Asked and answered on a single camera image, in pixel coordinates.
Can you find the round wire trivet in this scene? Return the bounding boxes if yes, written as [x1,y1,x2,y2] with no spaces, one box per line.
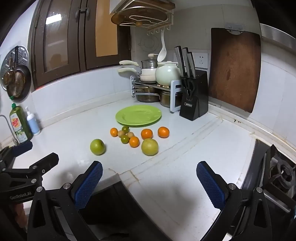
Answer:
[138,35,160,52]

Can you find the grey pot rack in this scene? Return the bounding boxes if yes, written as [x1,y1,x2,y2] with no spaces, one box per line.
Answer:
[130,75,185,114]

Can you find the black kitchen scissors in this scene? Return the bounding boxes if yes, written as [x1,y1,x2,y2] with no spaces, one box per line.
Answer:
[181,77,196,96]

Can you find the steel-handled knife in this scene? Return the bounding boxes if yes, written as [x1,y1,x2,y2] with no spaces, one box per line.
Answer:
[174,46,186,77]
[187,52,197,79]
[182,47,192,77]

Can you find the steel range hood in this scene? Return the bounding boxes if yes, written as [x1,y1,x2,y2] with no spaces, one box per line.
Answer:
[259,23,296,50]

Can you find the person's left hand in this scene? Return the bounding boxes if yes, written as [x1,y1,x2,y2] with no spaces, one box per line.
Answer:
[14,203,26,224]

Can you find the green apple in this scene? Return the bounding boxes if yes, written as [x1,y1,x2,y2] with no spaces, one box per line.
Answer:
[90,139,106,155]

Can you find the white blue pump bottle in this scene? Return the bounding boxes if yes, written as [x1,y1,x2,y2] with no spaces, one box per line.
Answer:
[25,106,41,136]

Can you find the black knife block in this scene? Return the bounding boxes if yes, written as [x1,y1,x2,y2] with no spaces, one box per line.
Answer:
[179,70,208,121]

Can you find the white wire wall rack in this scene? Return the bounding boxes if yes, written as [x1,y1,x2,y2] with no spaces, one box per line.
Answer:
[110,0,175,35]

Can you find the wall hook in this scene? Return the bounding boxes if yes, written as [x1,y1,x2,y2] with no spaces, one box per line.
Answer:
[225,23,244,34]

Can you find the glass-lidded pot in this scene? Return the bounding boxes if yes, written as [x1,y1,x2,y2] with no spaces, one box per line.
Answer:
[119,53,158,70]

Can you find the white saucepan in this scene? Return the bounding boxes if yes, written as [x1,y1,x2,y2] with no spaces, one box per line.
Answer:
[118,67,156,82]

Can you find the wooden cutting board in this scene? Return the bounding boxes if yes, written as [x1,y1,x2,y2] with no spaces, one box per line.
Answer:
[208,28,262,113]

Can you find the small copper strainer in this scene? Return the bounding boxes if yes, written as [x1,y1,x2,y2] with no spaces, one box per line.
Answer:
[3,57,16,86]

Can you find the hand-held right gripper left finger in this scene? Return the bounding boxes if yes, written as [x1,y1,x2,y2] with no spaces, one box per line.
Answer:
[27,160,104,241]

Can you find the metal faucet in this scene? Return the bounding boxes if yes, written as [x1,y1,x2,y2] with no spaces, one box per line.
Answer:
[0,115,19,146]

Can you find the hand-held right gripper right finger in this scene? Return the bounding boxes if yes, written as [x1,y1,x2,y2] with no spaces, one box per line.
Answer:
[196,160,275,241]

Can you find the large yellow-green citrus fruit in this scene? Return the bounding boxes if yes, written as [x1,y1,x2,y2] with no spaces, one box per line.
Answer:
[141,138,159,156]

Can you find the green dish soap bottle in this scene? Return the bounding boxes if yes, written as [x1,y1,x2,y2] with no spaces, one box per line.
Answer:
[9,103,33,144]

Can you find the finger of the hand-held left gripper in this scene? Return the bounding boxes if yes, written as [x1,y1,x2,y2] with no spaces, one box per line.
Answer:
[0,141,33,171]
[0,152,60,185]

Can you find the round metal steamer tray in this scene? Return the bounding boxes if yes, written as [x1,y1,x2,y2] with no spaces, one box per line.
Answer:
[0,45,29,91]

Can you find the pale green ceramic pot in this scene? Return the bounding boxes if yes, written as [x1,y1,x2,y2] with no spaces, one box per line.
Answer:
[155,61,181,86]

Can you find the brown glass-door cabinet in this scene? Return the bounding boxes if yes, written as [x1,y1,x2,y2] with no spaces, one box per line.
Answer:
[30,0,132,90]

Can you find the hanging strainers and pans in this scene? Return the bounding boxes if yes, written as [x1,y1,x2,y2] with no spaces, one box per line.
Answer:
[6,46,31,103]

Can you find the white wall socket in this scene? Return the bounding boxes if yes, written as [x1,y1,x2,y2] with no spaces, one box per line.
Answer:
[194,53,208,69]

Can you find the green plate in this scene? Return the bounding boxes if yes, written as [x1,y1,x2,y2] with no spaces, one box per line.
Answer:
[115,105,162,127]

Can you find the white ladle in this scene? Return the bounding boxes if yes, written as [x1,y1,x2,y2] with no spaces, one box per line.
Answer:
[157,30,167,62]

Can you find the wide steel pot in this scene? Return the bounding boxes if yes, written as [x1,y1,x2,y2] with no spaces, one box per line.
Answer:
[134,86,160,103]

